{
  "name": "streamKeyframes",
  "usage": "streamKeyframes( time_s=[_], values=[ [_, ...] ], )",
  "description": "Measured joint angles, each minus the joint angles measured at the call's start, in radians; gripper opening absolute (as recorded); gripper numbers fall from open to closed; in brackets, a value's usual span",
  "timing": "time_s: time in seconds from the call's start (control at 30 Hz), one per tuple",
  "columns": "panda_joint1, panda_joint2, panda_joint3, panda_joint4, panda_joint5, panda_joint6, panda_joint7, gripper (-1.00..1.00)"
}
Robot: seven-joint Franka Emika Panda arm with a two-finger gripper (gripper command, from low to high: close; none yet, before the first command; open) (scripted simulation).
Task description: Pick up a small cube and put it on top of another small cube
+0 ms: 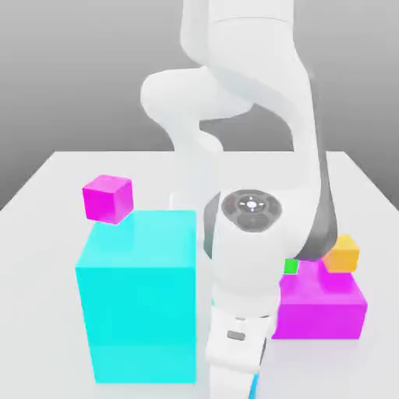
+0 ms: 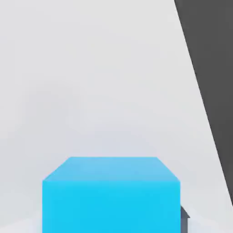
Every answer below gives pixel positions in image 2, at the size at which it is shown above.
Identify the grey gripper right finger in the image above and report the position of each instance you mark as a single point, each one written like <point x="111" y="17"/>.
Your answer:
<point x="183" y="222"/>

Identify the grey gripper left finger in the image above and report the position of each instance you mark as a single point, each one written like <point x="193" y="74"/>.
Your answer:
<point x="34" y="227"/>

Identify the small blue cube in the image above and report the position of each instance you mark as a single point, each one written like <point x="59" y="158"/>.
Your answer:
<point x="111" y="203"/>

